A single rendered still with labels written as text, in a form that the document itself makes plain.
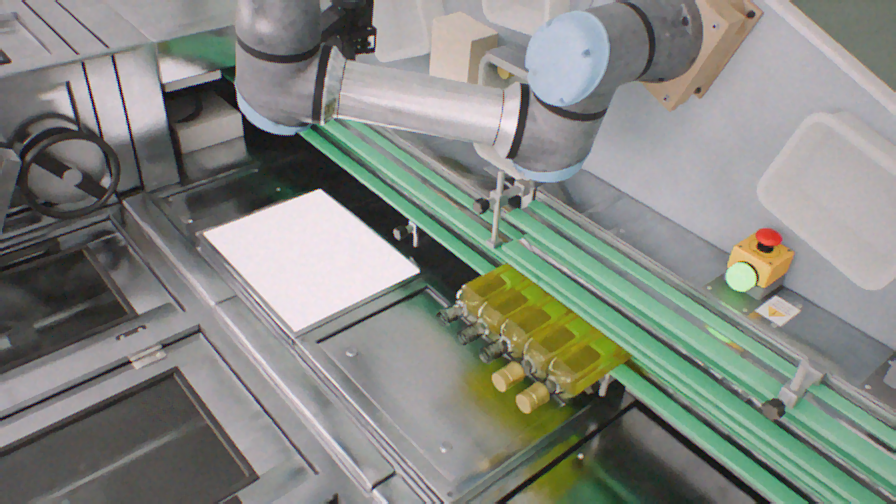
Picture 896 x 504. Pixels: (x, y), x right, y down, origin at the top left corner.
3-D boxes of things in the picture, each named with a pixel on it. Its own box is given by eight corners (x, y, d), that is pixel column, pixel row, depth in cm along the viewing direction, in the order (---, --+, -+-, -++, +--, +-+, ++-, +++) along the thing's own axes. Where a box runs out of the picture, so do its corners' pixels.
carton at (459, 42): (454, 80, 173) (428, 88, 169) (460, 11, 162) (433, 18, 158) (490, 102, 166) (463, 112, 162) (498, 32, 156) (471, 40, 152)
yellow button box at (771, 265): (746, 262, 130) (721, 279, 126) (759, 226, 125) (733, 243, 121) (783, 283, 125) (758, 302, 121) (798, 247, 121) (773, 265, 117)
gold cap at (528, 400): (551, 390, 123) (531, 403, 120) (548, 405, 125) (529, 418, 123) (535, 377, 125) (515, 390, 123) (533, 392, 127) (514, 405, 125)
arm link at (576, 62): (663, 30, 104) (594, 51, 96) (627, 109, 113) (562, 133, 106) (602, -16, 109) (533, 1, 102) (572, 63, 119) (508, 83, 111)
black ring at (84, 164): (122, 192, 185) (28, 223, 173) (102, 113, 172) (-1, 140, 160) (130, 201, 182) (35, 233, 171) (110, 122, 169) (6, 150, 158)
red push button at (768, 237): (745, 248, 121) (751, 231, 119) (759, 239, 124) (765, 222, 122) (768, 261, 119) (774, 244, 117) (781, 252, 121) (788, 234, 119)
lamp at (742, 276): (729, 277, 124) (719, 284, 122) (737, 255, 121) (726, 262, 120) (754, 292, 121) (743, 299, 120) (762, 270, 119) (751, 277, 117)
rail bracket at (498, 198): (514, 228, 153) (467, 250, 146) (523, 155, 143) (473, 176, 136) (525, 235, 151) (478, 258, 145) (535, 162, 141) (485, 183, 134)
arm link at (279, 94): (616, 121, 108) (224, 45, 102) (583, 196, 119) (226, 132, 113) (608, 72, 116) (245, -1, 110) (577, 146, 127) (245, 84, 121)
